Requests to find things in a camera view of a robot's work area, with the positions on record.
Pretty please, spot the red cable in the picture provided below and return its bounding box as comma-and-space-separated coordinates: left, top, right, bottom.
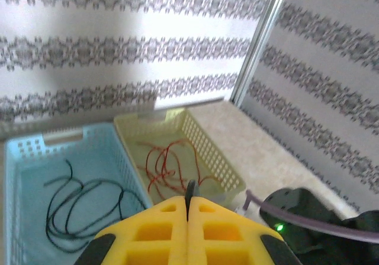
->
135, 138, 214, 201

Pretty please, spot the pale yellow perforated basket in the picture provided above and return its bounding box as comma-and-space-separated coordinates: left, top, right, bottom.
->
113, 108, 248, 207

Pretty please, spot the blue perforated basket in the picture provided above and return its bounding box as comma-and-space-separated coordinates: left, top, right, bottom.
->
4, 122, 155, 265

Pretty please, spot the metal frame post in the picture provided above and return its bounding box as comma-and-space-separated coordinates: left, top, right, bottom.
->
232, 0, 293, 106

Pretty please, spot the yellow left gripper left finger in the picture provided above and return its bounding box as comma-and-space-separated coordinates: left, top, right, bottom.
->
73, 195, 190, 265

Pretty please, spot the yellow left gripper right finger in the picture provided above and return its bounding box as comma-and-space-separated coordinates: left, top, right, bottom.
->
187, 196, 301, 265

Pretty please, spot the black cable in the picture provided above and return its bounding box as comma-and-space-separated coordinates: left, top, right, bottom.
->
43, 159, 147, 253

